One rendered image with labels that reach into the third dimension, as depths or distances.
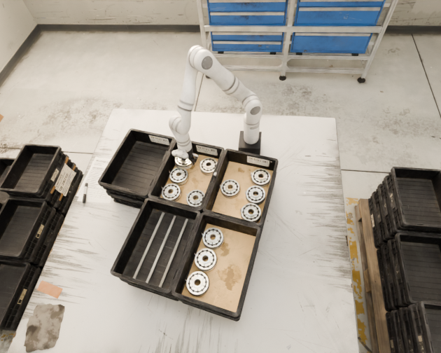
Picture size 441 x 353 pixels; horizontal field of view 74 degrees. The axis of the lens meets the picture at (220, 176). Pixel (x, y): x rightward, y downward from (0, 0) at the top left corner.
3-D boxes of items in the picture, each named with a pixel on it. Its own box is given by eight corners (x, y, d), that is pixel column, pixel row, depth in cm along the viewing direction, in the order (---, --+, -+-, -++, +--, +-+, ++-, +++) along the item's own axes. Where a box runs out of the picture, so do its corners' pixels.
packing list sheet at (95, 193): (92, 157, 194) (92, 156, 194) (125, 159, 192) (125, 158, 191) (73, 200, 178) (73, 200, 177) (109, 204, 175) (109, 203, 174)
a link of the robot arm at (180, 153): (171, 155, 151) (169, 148, 146) (180, 139, 156) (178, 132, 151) (187, 160, 149) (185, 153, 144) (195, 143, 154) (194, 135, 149)
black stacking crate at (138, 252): (152, 206, 159) (147, 197, 149) (204, 220, 153) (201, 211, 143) (118, 279, 140) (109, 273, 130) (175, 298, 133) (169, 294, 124)
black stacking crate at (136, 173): (136, 140, 185) (130, 128, 175) (179, 150, 178) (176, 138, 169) (106, 193, 166) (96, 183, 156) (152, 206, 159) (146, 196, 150)
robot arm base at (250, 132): (244, 132, 183) (244, 113, 169) (259, 132, 182) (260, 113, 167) (243, 143, 179) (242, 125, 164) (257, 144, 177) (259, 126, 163)
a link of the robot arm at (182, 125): (180, 137, 136) (189, 109, 130) (167, 129, 139) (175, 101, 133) (190, 136, 141) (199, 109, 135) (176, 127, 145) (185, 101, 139)
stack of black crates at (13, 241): (36, 216, 237) (8, 197, 208) (71, 220, 233) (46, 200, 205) (12, 265, 217) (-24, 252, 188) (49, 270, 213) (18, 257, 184)
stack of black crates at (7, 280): (12, 266, 217) (-11, 257, 197) (49, 270, 213) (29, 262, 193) (-18, 326, 196) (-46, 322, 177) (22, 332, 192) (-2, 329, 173)
